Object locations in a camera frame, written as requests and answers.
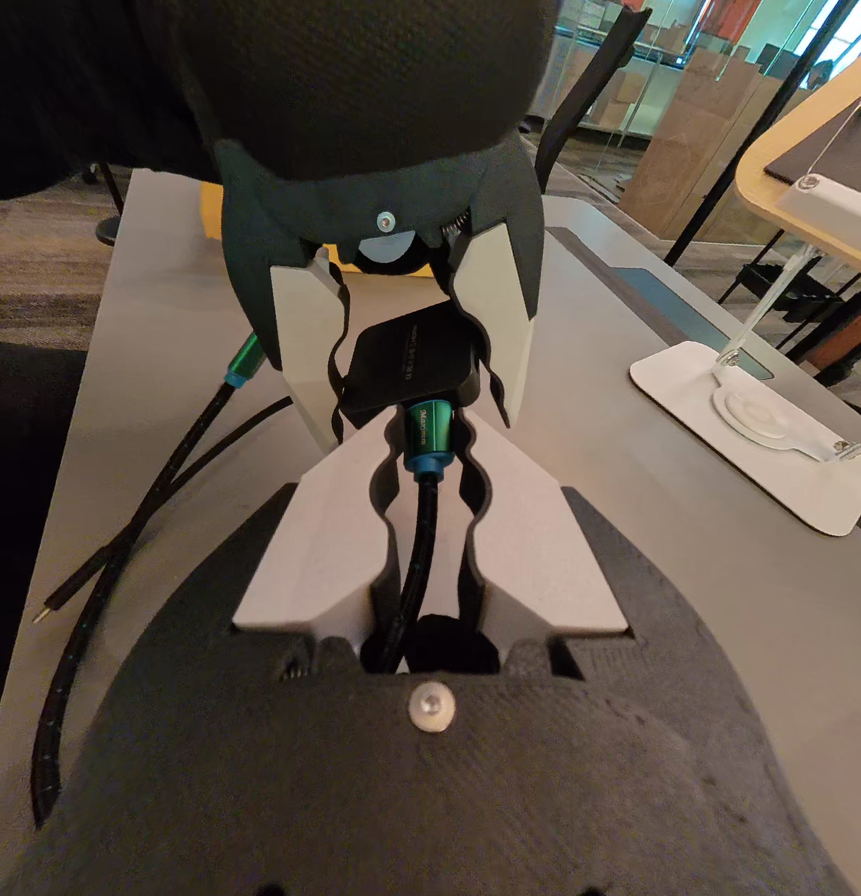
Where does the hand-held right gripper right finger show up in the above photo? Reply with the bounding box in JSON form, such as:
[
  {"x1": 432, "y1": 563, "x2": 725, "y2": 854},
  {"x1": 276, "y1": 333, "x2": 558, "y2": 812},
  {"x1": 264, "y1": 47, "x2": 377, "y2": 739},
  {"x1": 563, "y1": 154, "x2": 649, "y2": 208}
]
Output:
[{"x1": 460, "y1": 409, "x2": 632, "y2": 652}]

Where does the brown cardboard box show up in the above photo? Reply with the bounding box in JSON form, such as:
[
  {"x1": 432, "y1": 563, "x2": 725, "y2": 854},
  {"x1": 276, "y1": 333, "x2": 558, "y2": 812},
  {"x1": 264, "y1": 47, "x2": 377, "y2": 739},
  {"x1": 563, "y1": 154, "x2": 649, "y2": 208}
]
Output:
[{"x1": 616, "y1": 45, "x2": 781, "y2": 242}]

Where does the thick braided hdmi cable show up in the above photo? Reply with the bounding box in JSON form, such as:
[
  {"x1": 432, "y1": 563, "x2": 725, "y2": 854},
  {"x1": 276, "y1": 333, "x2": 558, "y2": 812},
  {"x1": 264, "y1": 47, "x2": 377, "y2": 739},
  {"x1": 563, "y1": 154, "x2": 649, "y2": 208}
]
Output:
[{"x1": 32, "y1": 332, "x2": 466, "y2": 830}]

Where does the person's black-clothed body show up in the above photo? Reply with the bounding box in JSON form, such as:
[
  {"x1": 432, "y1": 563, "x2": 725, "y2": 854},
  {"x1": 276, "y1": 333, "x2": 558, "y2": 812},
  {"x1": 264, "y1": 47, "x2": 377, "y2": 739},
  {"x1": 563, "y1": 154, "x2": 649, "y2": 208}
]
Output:
[{"x1": 0, "y1": 339, "x2": 89, "y2": 767}]

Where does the white desk stand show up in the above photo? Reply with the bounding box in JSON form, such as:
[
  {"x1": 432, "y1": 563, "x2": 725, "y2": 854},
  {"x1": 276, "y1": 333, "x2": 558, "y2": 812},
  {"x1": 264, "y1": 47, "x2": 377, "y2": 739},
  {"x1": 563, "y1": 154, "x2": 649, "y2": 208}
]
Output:
[{"x1": 630, "y1": 171, "x2": 861, "y2": 536}]

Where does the dark multiport hub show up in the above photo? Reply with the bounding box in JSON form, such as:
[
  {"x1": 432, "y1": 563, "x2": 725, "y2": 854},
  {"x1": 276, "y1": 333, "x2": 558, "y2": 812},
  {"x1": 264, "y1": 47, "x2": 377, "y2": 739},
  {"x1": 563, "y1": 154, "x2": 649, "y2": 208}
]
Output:
[{"x1": 33, "y1": 301, "x2": 484, "y2": 625}]

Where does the dark desk cable flap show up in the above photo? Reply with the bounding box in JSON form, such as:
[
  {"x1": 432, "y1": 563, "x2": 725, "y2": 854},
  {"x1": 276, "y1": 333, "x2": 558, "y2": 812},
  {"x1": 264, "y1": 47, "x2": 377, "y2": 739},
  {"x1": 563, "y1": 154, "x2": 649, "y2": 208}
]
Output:
[{"x1": 548, "y1": 225, "x2": 778, "y2": 382}]

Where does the black stand pole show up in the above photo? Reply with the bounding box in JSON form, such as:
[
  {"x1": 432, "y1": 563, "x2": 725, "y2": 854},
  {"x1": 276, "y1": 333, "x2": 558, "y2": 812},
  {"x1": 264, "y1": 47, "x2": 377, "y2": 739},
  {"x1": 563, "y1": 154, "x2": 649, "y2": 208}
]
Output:
[{"x1": 665, "y1": 0, "x2": 858, "y2": 267}]

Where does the yellow plastic bin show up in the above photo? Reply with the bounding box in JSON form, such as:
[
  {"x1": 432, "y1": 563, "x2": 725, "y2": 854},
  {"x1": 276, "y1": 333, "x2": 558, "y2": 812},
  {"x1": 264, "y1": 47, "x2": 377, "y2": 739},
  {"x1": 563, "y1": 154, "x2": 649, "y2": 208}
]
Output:
[{"x1": 200, "y1": 181, "x2": 435, "y2": 280}]

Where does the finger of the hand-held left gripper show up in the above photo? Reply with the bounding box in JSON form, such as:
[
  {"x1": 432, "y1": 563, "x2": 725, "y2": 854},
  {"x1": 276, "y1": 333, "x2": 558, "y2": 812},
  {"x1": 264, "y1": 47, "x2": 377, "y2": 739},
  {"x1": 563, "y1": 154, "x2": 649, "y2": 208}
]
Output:
[
  {"x1": 270, "y1": 247, "x2": 351, "y2": 455},
  {"x1": 446, "y1": 221, "x2": 538, "y2": 429}
]

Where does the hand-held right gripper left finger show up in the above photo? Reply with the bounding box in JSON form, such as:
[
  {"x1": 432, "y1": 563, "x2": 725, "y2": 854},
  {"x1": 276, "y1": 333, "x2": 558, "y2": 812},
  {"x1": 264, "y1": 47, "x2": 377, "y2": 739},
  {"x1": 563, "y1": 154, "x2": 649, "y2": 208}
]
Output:
[{"x1": 231, "y1": 406, "x2": 405, "y2": 660}]

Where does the person's left forearm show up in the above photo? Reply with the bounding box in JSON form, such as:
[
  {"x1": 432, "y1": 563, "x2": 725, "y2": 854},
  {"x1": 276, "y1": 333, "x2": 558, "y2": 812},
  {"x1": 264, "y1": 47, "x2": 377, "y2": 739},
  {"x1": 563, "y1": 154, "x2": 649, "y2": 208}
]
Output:
[{"x1": 0, "y1": 0, "x2": 218, "y2": 202}]

